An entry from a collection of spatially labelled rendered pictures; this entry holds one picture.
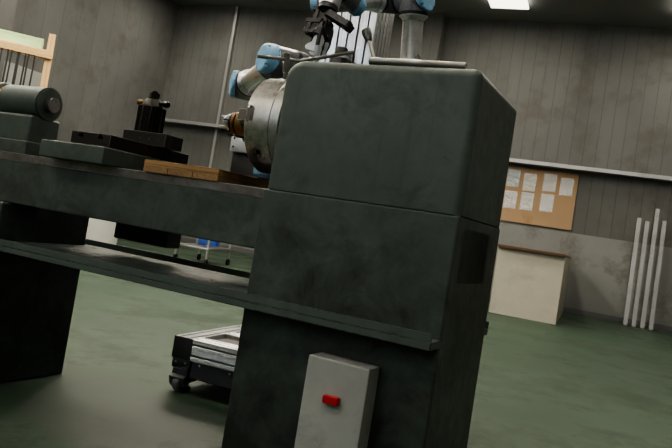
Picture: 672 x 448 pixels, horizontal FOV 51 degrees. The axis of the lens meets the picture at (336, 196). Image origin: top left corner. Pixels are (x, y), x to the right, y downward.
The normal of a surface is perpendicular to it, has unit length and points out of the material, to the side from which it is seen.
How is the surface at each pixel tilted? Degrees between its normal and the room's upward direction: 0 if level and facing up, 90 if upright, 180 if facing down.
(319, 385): 90
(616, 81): 90
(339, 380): 90
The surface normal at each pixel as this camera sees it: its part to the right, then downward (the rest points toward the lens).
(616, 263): -0.33, -0.10
